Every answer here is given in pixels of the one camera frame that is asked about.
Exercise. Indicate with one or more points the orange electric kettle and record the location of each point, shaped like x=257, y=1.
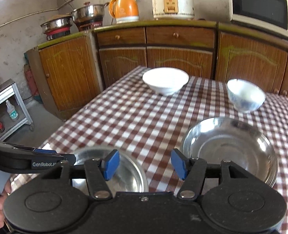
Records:
x=123, y=11

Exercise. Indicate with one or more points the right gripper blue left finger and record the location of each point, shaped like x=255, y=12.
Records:
x=98, y=172

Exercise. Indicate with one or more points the brown wooden kitchen cabinet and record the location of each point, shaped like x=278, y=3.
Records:
x=72, y=70

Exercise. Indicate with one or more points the blue white porcelain bowl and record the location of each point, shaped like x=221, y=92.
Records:
x=244, y=95

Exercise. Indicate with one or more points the metal shelf cart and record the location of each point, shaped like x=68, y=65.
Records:
x=9, y=90

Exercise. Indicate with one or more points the white shallow bowl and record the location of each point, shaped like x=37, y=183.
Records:
x=165, y=80

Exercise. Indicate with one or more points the red white checkered tablecloth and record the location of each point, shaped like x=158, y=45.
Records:
x=128, y=115

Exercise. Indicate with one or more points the steel pot on cooker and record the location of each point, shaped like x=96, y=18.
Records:
x=89, y=16

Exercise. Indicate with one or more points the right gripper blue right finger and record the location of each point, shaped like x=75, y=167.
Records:
x=192, y=172

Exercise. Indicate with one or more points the large steel plate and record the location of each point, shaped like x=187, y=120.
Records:
x=221, y=138

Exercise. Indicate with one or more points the steel bowl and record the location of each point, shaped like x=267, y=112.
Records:
x=129, y=176

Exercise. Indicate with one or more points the white rice cooker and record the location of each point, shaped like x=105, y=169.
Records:
x=173, y=9

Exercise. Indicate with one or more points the clear plastic bottle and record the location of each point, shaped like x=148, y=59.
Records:
x=11, y=110

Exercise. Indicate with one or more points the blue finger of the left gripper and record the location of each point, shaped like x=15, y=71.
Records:
x=37, y=150
x=69, y=158

